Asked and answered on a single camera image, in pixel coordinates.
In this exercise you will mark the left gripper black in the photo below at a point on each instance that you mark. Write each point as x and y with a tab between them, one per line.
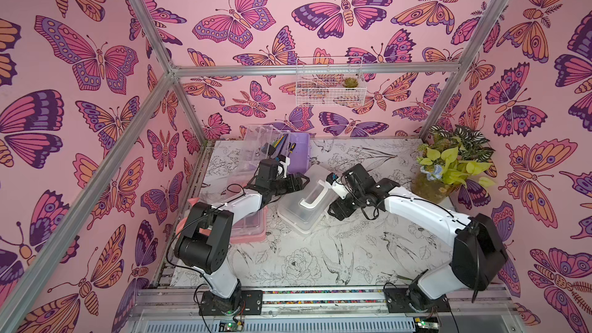
292	183

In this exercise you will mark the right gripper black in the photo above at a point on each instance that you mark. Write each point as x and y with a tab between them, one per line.
342	204

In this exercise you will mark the white toolbox clear lid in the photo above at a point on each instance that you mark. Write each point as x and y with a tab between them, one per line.
304	209

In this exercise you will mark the pink toolbox clear lid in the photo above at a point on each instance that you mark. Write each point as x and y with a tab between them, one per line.
250	229

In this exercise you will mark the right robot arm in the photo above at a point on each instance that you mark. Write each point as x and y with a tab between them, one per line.
478	251

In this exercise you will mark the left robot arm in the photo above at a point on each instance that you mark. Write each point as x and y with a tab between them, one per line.
202	243

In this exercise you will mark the black tools in purple box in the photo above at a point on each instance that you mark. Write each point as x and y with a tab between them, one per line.
275	147

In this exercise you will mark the purple toolbox clear lid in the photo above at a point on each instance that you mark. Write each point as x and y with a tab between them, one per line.
266	142

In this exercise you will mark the yellow black screwdriver purple box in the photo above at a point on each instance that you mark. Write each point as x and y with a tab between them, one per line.
292	146

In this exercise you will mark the pink watering can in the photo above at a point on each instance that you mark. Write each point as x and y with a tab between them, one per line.
185	219

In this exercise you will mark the potted green plant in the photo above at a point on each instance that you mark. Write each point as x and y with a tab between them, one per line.
455	160

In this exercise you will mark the small succulent in basket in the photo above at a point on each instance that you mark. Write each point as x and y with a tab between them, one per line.
350	83

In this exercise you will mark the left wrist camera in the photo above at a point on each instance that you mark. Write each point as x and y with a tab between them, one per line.
283	164

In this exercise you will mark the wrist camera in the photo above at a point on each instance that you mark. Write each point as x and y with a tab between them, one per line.
283	164
334	183

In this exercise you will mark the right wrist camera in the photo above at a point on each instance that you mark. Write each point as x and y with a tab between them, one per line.
334	183

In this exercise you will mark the white wire basket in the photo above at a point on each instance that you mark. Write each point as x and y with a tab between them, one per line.
320	84

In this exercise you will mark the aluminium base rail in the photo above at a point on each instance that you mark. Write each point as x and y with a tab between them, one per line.
328	309

